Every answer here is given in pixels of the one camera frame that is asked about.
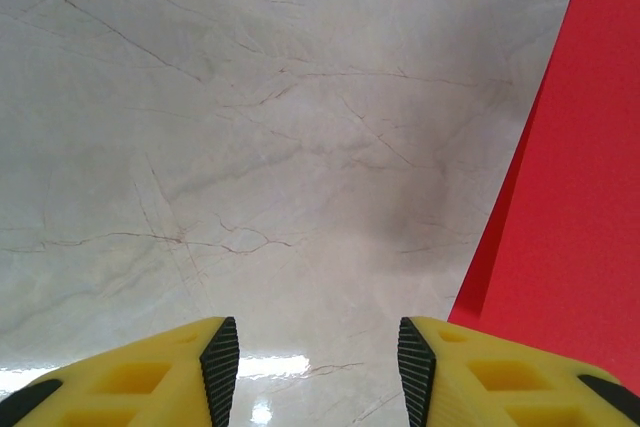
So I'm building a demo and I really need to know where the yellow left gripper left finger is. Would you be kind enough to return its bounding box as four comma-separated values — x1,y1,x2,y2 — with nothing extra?
0,315,240,427

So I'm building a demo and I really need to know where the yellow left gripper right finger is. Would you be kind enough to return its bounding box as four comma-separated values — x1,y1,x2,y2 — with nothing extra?
397,315,640,427

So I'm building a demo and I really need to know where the red paper sheet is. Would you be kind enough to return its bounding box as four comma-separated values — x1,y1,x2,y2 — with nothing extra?
446,0,640,397

